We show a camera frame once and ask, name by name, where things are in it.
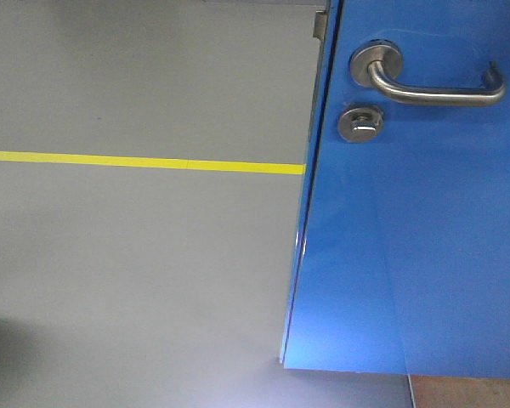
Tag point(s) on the steel door lever handle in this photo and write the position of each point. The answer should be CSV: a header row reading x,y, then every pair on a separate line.
x,y
380,65

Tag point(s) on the plywood base platform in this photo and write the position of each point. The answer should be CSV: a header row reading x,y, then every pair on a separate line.
x,y
427,391

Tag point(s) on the blue door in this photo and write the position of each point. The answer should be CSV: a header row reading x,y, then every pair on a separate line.
x,y
402,254

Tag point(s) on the steel thumb turn lock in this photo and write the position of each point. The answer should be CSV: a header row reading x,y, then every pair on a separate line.
x,y
359,123

